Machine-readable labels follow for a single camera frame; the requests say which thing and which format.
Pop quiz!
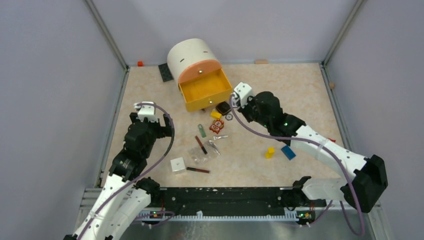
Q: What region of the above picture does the silver small tube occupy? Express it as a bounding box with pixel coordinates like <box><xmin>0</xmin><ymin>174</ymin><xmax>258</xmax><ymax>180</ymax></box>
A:
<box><xmin>213</xmin><ymin>135</ymin><xmax>229</xmax><ymax>141</ymax></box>

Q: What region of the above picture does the clear plastic wrapper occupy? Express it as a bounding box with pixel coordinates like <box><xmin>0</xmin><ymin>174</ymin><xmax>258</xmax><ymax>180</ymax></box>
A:
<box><xmin>188</xmin><ymin>141</ymin><xmax>221</xmax><ymax>165</ymax></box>

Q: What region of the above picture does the brown lip gloss tube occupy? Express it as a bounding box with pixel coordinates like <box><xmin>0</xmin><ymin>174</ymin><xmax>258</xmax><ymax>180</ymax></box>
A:
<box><xmin>195</xmin><ymin>135</ymin><xmax>208</xmax><ymax>155</ymax></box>

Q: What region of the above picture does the dark red lipstick tube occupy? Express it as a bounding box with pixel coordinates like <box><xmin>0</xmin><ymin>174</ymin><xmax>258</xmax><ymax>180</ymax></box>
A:
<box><xmin>186</xmin><ymin>167</ymin><xmax>211</xmax><ymax>174</ymax></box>

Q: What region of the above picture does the green tube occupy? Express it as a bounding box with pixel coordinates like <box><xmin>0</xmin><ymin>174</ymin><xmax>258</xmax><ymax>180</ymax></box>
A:
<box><xmin>198</xmin><ymin>124</ymin><xmax>207</xmax><ymax>138</ymax></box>

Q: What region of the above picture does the white round drawer organizer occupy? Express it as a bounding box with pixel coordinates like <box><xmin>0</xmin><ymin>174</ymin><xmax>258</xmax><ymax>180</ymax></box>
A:
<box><xmin>167</xmin><ymin>38</ymin><xmax>233</xmax><ymax>112</ymax></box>

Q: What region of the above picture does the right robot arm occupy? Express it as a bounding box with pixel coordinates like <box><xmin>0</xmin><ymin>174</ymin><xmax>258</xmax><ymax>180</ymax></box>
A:
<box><xmin>229</xmin><ymin>91</ymin><xmax>389</xmax><ymax>213</ymax></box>

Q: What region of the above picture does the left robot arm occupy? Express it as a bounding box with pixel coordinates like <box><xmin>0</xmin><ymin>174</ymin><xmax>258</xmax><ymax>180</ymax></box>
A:
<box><xmin>64</xmin><ymin>101</ymin><xmax>175</xmax><ymax>240</ymax></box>

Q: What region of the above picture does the wooden block on ledge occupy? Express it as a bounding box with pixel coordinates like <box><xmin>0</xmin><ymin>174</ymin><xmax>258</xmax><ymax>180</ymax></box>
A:
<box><xmin>254</xmin><ymin>59</ymin><xmax>269</xmax><ymax>65</ymax></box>

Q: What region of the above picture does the white cosmetic box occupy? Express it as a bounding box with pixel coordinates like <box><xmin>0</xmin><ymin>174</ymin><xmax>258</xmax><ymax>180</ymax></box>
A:
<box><xmin>170</xmin><ymin>157</ymin><xmax>187</xmax><ymax>175</ymax></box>

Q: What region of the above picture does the yellow cube block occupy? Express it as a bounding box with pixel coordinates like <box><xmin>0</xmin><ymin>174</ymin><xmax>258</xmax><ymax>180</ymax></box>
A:
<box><xmin>210</xmin><ymin>111</ymin><xmax>222</xmax><ymax>120</ymax></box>

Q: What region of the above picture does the blue lego brick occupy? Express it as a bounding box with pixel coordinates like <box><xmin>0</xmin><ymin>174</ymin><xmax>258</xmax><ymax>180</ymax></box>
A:
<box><xmin>281</xmin><ymin>145</ymin><xmax>297</xmax><ymax>161</ymax></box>

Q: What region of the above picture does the black lego plate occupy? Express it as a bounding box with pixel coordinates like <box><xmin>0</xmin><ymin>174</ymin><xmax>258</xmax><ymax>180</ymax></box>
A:
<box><xmin>158</xmin><ymin>63</ymin><xmax>174</xmax><ymax>83</ymax></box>

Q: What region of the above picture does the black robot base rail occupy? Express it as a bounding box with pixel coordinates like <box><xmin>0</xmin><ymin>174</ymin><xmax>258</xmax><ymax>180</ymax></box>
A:
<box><xmin>148</xmin><ymin>187</ymin><xmax>327</xmax><ymax>217</ymax></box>

